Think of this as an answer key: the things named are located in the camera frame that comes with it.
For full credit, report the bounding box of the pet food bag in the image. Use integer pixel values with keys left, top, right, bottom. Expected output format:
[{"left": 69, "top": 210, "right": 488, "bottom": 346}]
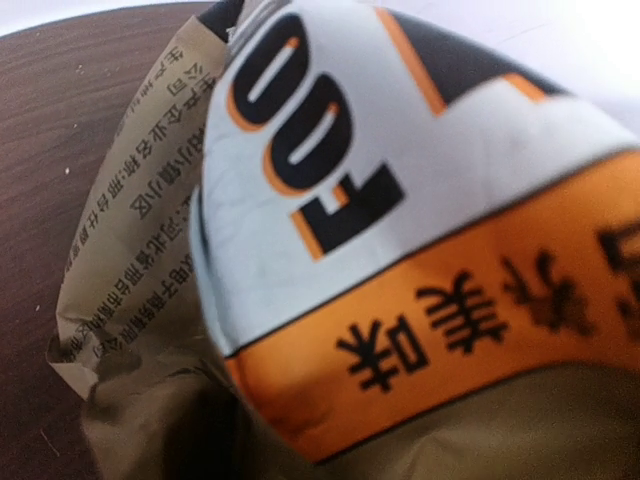
[{"left": 47, "top": 1, "right": 639, "bottom": 479}]

